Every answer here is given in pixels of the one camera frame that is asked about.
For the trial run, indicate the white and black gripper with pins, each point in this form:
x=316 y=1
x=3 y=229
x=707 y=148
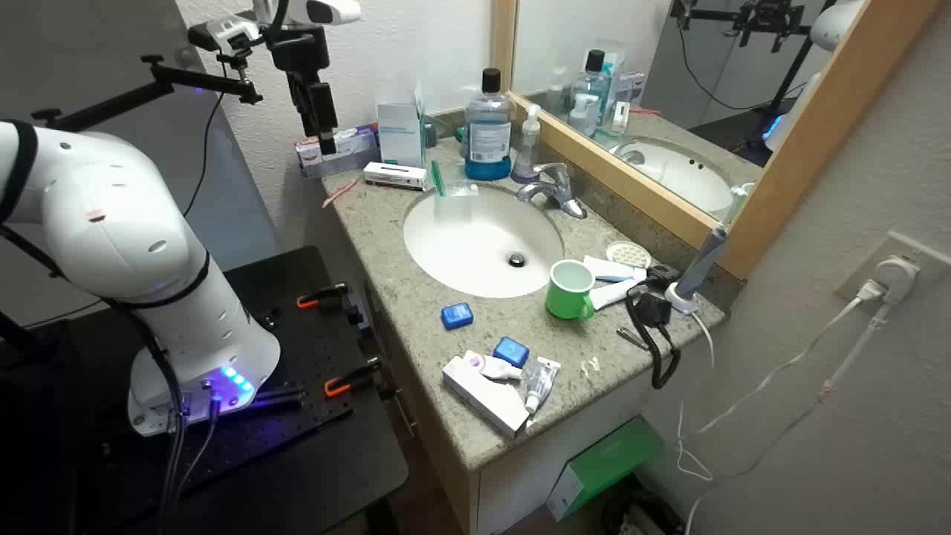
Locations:
x=297 y=53

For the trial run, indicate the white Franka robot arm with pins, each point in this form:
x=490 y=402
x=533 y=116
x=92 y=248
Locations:
x=99 y=227

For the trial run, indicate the green mug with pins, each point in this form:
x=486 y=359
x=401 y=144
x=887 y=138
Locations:
x=569 y=291

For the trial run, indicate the white blue toothpaste carton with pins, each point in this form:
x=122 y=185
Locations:
x=343 y=148

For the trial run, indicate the thin red stick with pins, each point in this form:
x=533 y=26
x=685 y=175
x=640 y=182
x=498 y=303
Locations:
x=339 y=190

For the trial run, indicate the tissue box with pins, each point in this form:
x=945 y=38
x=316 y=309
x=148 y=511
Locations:
x=398 y=132

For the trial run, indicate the small white flat box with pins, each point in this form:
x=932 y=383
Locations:
x=394 y=175

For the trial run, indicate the green toothbrush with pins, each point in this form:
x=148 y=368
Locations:
x=434 y=175

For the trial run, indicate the clear plastic cup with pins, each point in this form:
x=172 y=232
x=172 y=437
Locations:
x=456 y=199

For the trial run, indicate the blue mouthwash bottle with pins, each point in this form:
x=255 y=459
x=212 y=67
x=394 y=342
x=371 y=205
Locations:
x=487 y=128

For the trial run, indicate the orange black clamp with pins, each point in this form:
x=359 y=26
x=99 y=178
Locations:
x=322 y=298
x=346 y=380

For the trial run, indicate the white oval sink basin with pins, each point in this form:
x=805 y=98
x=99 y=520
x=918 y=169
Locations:
x=475 y=240

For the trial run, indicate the chrome sink faucet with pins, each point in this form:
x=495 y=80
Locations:
x=551 y=185

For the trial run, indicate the small white red tube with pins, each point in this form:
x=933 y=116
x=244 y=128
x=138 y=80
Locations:
x=495 y=365

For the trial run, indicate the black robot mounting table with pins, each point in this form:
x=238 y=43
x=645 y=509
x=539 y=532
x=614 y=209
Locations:
x=306 y=435

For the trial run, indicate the round beige soap dish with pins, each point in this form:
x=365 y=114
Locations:
x=627 y=254

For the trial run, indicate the crumpled silver toothpaste tube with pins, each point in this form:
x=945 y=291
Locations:
x=539 y=377

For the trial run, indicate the grey electric toothbrush on charger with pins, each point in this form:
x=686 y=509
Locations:
x=701 y=263

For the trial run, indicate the white vanity cabinet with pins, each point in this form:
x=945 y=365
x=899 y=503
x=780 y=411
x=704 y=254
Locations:
x=516 y=484

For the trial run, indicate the green cardboard box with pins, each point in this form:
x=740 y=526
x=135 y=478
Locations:
x=603 y=465

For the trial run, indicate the small white plug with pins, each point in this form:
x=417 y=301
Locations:
x=869 y=291

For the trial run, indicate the large white plug adapter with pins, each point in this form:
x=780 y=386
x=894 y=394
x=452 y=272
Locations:
x=894 y=275

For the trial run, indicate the black exterior camera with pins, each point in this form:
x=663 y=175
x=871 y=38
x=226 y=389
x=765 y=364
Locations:
x=221 y=32

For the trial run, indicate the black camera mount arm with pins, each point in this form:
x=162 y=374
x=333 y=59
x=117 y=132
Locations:
x=148 y=89

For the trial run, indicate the wall mirror glass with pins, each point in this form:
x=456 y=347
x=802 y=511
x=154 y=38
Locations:
x=694 y=89

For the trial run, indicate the wooden mirror frame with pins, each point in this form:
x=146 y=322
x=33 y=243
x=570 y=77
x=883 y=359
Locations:
x=833 y=128

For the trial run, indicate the white wall outlet plate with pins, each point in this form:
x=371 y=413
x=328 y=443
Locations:
x=926 y=257

